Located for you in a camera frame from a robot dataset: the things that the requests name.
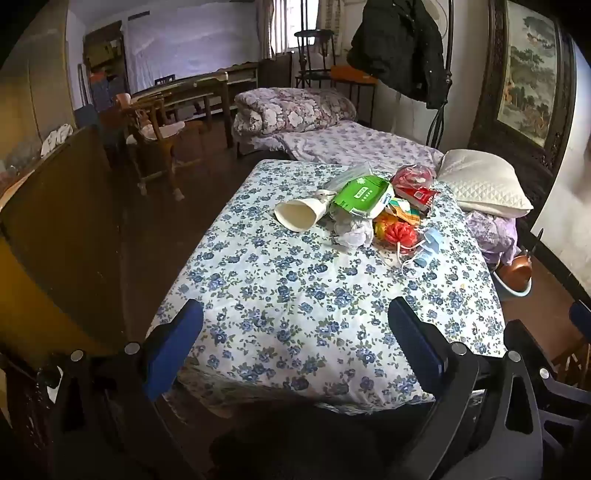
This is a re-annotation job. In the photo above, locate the white tissue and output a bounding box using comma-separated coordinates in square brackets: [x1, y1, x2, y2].
[333, 216, 375, 249]

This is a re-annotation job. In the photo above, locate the red orange plastic bag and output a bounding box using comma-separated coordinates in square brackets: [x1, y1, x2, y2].
[373, 217, 422, 245]

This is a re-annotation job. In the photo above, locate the white paper cup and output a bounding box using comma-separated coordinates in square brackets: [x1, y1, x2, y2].
[274, 198, 329, 232]

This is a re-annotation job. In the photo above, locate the dark wooden chair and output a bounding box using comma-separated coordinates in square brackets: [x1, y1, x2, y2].
[294, 28, 338, 88]

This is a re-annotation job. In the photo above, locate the black jacket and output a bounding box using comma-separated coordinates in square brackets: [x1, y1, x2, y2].
[346, 0, 446, 109]

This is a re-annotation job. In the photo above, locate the blue face mask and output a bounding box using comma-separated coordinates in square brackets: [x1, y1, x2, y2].
[394, 227, 444, 278]

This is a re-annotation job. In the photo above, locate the green tissue pack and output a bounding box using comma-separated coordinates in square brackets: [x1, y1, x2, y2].
[329, 178, 395, 219]

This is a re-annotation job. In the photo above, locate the light blue plastic basin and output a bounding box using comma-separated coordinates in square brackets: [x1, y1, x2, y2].
[490, 265, 534, 298]

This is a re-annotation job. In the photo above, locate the white cloth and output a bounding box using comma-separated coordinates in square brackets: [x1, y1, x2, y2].
[41, 127, 74, 158]

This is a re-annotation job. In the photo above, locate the dark wooden cabinet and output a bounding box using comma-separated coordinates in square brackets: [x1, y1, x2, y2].
[83, 21, 127, 112]

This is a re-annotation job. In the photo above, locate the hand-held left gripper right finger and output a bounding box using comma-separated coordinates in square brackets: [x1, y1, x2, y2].
[387, 296, 546, 480]

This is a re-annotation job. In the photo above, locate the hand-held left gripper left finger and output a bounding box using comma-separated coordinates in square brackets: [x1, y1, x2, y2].
[51, 299, 218, 480]

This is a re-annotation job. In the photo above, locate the blue floral bedsheet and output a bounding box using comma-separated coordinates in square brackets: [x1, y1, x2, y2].
[147, 159, 508, 409]

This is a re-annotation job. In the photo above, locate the yellow snack wrapper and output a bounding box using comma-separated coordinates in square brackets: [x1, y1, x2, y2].
[385, 198, 423, 227]

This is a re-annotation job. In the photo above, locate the red snack bag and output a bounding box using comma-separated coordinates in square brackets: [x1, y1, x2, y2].
[394, 184, 440, 217]

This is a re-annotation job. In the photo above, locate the folded floral quilt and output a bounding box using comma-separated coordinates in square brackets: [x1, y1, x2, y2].
[232, 88, 357, 138]

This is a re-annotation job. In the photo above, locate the brown wooden board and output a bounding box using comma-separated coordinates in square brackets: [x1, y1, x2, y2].
[0, 124, 134, 361]

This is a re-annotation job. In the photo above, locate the window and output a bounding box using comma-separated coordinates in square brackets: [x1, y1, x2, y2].
[272, 0, 324, 51]

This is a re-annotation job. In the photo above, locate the clear plastic bag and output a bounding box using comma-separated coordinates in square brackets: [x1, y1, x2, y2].
[318, 161, 375, 195]

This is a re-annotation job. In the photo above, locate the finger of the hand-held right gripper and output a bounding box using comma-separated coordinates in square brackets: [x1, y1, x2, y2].
[569, 300, 591, 342]
[503, 318, 591, 459]

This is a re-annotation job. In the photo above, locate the clear wrapper with red print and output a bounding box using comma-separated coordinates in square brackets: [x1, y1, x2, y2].
[392, 164, 437, 190]

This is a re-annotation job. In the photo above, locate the black metal coat rack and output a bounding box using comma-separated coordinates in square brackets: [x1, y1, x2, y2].
[425, 0, 458, 149]

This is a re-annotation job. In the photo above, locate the framed landscape painting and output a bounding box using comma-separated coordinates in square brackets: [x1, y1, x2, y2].
[468, 0, 578, 185]

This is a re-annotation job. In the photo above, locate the brown bowl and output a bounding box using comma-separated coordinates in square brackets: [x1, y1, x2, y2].
[499, 254, 533, 289]

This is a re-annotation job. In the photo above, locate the large white cover sheet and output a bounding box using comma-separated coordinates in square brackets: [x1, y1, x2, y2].
[124, 4, 259, 88]

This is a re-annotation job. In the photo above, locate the purple floral bedsheet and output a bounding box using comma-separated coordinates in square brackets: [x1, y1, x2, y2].
[233, 121, 444, 169]

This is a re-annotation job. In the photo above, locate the long wooden table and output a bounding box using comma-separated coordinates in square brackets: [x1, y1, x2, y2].
[131, 71, 232, 148]

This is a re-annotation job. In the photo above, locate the orange cushion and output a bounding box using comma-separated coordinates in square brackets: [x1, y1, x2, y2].
[330, 65, 379, 85]

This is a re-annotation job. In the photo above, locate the purple floral cloth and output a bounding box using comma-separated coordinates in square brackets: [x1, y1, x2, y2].
[464, 210, 518, 264]

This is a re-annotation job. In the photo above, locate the carved wooden armchair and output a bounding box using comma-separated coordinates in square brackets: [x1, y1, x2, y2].
[121, 97, 185, 201]

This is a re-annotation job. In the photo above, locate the white quilted pillow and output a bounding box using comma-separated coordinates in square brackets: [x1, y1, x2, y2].
[436, 148, 534, 219]

